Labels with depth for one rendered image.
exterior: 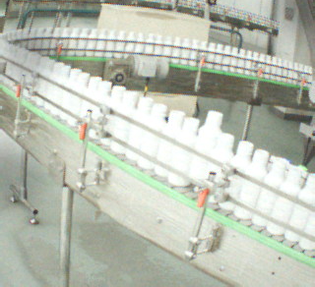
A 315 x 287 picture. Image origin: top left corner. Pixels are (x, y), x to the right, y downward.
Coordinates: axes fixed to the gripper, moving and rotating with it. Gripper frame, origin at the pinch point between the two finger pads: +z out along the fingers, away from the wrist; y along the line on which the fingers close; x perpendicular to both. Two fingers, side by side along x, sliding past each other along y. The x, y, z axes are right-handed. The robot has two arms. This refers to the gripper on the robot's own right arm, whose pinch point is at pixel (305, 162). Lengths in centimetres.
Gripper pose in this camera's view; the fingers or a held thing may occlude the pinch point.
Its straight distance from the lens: 138.7
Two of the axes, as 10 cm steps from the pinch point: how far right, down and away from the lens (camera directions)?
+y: 6.6, 3.2, -6.8
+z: -4.2, 9.1, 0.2
